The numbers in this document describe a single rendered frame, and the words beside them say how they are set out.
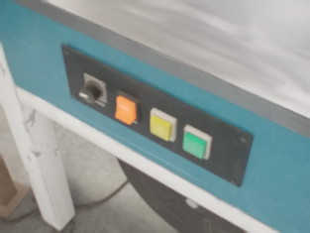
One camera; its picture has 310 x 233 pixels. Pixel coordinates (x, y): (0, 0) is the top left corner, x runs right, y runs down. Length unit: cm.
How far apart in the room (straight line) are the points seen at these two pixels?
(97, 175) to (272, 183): 81
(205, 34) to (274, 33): 7
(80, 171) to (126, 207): 17
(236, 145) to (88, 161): 85
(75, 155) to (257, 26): 89
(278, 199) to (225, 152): 8
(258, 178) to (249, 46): 14
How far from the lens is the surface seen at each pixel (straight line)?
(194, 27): 49
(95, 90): 55
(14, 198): 125
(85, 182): 125
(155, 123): 51
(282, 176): 49
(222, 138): 48
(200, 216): 99
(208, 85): 44
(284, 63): 46
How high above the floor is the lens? 103
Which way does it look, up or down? 48 degrees down
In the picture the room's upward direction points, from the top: straight up
